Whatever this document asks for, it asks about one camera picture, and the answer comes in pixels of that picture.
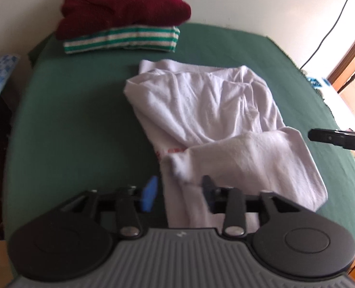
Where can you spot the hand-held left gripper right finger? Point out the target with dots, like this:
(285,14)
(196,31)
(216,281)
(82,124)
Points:
(209,193)

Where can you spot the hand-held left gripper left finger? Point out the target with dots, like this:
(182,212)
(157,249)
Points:
(149,195)

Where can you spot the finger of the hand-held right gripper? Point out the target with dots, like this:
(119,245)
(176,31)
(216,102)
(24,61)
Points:
(327,137)

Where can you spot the blue plastic items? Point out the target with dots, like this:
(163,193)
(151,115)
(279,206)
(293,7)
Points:
(314,81)

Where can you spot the green tablecloth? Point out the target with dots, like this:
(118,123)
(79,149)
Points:
(75,111)

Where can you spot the green white striped shirt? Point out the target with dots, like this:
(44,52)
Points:
(120,39)

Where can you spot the maroon knit sweater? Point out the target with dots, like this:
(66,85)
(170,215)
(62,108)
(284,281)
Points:
(120,9)

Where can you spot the wooden door frame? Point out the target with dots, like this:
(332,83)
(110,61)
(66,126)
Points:
(341,73)

